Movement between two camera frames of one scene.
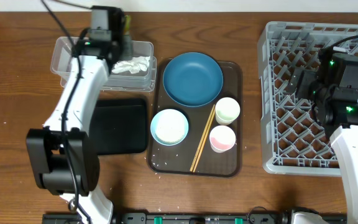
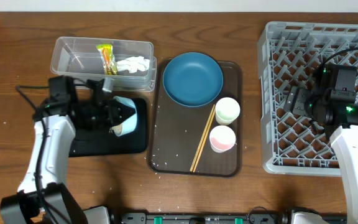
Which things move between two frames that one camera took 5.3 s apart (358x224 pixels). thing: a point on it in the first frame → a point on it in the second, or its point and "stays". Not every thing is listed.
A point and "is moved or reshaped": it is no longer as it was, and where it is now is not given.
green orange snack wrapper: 127,25 is moved or reshaped
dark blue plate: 192,79 stays
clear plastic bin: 137,73 stays
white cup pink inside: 222,139 stays
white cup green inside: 227,110 stays
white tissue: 134,65 stays
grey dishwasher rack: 294,142 stays
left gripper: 125,53 → 109,115
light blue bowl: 169,127 → 128,126
